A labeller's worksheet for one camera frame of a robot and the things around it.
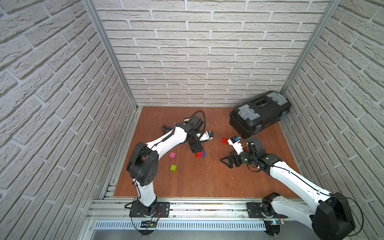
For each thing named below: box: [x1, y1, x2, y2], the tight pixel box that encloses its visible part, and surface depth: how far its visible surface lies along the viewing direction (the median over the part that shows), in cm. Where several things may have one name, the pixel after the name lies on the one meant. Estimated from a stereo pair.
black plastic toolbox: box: [229, 91, 292, 140], surface depth 99 cm
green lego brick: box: [170, 164, 177, 172], surface depth 88 cm
